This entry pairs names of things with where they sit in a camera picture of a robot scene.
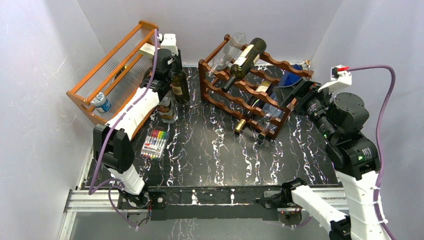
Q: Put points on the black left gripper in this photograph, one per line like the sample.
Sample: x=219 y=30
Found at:
x=177 y=58

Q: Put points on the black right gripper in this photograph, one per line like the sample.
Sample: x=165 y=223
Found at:
x=284 y=94

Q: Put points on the green wine bottle brown label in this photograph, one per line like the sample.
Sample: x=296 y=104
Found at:
x=180 y=88

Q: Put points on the dark green wine bottle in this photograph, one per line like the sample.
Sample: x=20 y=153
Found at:
x=245 y=62

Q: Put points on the clear glass bottle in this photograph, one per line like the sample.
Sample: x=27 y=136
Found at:
x=229 y=51

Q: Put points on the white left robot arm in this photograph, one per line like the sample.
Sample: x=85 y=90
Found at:
x=112 y=140

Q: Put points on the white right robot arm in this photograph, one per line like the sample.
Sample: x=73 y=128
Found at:
x=339 y=118

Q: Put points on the dark bottle gold foil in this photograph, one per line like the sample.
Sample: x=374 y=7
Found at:
x=252 y=102

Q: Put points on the dark wooden wine rack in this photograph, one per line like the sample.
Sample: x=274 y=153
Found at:
x=210 y=92

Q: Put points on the orange wooden shelf rack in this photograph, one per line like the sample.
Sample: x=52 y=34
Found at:
x=118 y=75

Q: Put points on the cream cardboard box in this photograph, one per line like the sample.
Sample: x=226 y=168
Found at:
x=148 y=50

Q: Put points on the blue white tin can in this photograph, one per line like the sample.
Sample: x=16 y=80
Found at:
x=101 y=103

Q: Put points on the colourful marker pen pack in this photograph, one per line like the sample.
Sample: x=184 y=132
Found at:
x=154 y=144

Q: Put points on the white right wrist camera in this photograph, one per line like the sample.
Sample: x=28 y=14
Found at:
x=340 y=79

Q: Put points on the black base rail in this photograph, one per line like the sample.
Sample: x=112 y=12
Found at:
x=215 y=202

